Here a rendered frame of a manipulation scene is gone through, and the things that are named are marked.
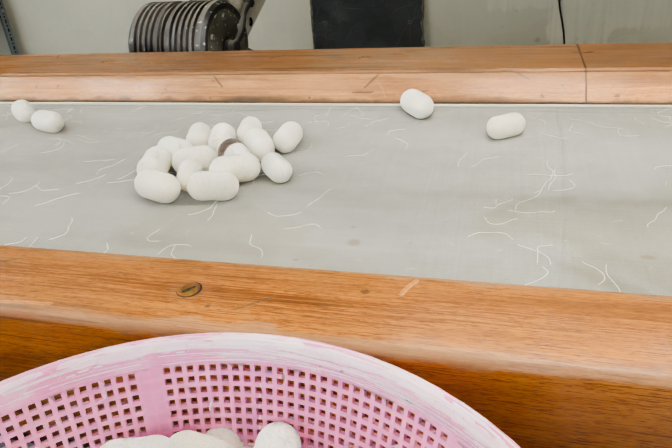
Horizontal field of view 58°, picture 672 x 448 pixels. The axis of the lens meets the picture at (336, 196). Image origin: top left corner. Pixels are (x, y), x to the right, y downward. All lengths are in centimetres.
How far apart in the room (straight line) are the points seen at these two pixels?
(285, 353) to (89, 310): 10
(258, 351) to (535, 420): 11
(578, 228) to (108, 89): 50
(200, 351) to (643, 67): 46
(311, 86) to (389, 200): 23
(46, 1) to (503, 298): 285
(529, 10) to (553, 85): 196
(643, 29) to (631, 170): 218
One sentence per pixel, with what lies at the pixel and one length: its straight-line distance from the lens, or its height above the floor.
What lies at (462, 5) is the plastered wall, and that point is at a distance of 251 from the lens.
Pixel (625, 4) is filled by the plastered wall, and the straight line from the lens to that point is 258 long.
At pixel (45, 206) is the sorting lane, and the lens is 48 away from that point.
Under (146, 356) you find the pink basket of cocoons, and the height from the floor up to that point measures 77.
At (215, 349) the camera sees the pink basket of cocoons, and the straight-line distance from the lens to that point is 26.
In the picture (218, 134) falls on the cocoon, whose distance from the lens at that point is 49.
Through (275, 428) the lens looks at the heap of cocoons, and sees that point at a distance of 25.
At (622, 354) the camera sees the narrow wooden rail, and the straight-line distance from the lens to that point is 26.
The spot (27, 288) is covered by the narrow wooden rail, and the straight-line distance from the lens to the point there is 34.
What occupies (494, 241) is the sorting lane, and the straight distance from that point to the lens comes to 36.
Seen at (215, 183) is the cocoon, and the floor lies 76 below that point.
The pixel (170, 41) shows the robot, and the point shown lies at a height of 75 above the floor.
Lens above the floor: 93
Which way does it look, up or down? 27 degrees down
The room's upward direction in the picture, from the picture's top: 5 degrees counter-clockwise
